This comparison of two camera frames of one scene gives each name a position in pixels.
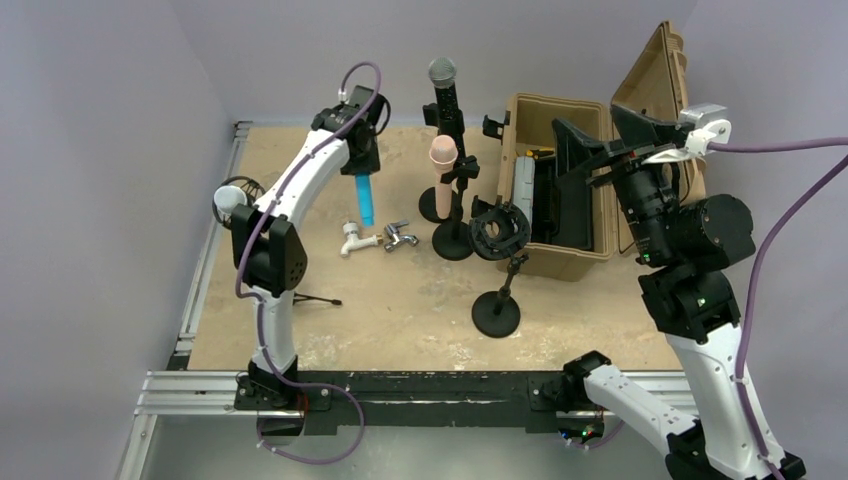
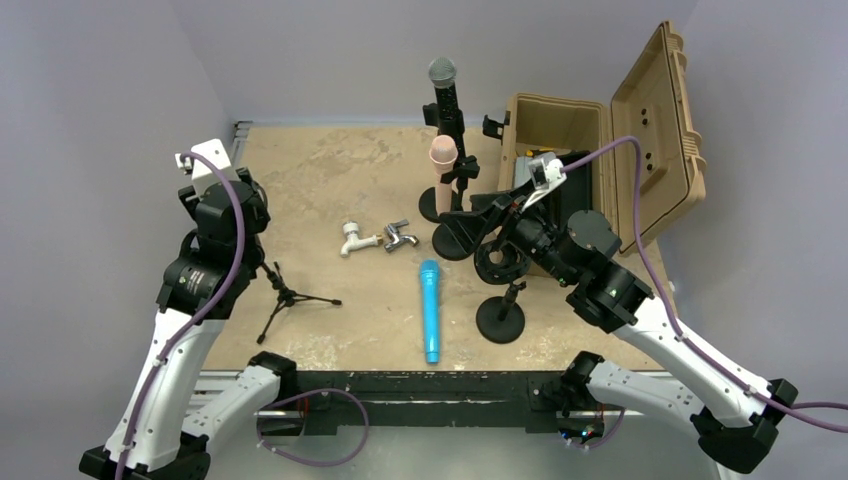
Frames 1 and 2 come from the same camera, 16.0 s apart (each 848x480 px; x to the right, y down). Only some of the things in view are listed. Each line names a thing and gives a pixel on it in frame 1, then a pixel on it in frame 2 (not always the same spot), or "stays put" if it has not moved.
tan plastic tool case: x=558 y=168 stays put
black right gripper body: x=625 y=165 to x=523 y=229
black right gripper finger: x=571 y=152 to x=465 y=231
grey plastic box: x=524 y=186 stays put
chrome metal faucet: x=393 y=232 stays put
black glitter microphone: x=442 y=73 stays put
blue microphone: x=365 y=199 to x=430 y=271
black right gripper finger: x=636 y=129 to x=502 y=203
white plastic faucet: x=354 y=242 stays put
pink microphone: x=443 y=154 stays put
